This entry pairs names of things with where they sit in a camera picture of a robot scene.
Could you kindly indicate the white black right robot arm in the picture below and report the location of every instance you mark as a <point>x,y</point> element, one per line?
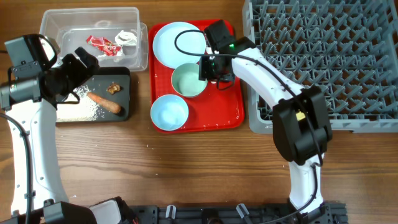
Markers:
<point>301,127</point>

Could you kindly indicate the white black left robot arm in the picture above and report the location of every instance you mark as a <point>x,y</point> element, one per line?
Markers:
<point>35,87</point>

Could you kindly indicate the white tissue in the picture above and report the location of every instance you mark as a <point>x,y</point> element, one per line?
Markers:
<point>128,39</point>

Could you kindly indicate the brown food scrap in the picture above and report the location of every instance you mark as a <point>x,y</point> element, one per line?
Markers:
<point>114,88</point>

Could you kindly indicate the black waste tray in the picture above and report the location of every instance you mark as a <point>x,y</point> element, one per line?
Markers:
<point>98,85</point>

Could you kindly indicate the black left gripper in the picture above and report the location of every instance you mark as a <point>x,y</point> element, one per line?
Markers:
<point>89,61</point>

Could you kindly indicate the clear plastic waste bin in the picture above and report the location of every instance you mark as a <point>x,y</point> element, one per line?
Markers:
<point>71,27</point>

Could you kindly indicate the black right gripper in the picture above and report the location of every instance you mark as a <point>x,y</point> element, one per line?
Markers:
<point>203,72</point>

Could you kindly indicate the white rice pile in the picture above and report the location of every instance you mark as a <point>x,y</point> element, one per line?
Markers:
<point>86,110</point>

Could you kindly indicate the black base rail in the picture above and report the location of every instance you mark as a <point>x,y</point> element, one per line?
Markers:
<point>328,213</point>

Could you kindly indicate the pale green bowl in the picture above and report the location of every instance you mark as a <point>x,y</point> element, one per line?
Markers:
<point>185,80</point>

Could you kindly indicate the light blue bowl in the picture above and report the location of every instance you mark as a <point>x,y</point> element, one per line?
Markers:
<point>169,112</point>

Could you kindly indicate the orange carrot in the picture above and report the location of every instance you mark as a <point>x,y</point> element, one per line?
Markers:
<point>108,105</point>

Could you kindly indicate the grey dishwasher rack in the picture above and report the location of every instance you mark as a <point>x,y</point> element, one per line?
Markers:
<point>346,48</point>

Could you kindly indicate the light blue plate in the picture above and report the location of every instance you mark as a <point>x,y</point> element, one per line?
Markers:
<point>192,41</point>

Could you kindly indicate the red serving tray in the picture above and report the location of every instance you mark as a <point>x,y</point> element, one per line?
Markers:
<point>211,110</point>

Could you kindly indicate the red snack wrapper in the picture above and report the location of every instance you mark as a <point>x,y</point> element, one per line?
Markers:
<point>105,45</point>

